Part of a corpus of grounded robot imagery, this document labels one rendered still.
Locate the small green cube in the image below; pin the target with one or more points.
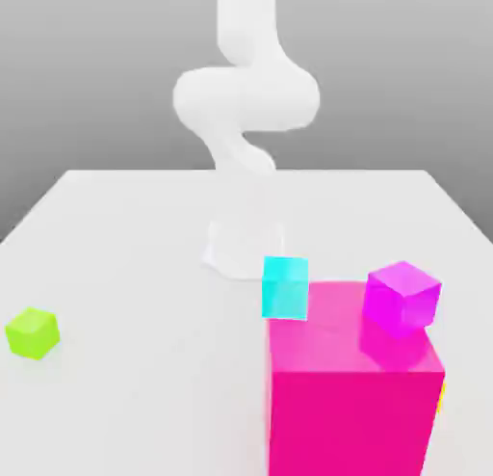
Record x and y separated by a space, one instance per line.
32 334

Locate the large pink box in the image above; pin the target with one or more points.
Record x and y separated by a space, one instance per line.
346 414

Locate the small cyan cube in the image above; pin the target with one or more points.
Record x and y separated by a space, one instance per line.
284 289

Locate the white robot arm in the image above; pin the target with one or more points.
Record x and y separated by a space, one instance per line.
246 98

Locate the small magenta cube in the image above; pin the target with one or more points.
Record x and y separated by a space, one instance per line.
398 300

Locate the small yellow cube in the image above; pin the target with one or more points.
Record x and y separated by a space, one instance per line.
441 399

